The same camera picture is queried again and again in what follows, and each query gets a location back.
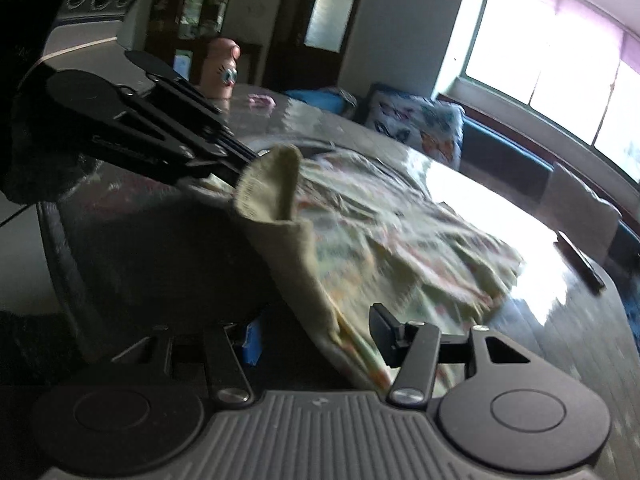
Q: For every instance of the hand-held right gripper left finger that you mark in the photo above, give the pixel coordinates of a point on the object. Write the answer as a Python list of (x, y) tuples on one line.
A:
[(251, 343)]

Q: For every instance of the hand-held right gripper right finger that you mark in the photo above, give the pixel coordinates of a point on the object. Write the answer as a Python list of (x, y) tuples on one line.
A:
[(388, 332)]

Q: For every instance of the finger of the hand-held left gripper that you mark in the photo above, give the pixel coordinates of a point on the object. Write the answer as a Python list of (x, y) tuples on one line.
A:
[(175, 80), (190, 130)]

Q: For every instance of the yellow printed garment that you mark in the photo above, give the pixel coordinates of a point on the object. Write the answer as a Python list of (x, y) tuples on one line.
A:
[(375, 225)]

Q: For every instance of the pink cartoon bottle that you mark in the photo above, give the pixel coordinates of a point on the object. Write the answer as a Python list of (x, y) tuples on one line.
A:
[(222, 67)]

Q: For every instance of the dark glass-front cabinet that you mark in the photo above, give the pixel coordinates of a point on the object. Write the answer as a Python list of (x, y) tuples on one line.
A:
[(192, 10)]

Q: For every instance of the small pink item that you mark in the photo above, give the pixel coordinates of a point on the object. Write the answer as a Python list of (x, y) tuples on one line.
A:
[(262, 102)]

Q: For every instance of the blue cushion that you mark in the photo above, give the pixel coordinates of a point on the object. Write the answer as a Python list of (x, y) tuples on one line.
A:
[(315, 101)]

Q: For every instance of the dark wooden door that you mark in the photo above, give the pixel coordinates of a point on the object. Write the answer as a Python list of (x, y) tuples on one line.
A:
[(325, 15)]

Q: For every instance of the flat black bar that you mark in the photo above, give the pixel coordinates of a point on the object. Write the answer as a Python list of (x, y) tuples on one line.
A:
[(580, 260)]

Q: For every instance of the butterfly print cushion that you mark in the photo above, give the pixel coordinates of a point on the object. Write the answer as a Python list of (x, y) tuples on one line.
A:
[(420, 125)]

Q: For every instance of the blue sofa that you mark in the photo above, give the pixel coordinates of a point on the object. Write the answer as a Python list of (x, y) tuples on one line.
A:
[(505, 157)]

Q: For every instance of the window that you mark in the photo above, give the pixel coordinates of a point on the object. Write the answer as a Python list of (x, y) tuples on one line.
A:
[(565, 75)]

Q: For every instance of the purple roller blind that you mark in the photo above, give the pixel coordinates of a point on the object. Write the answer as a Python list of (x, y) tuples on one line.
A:
[(575, 15)]

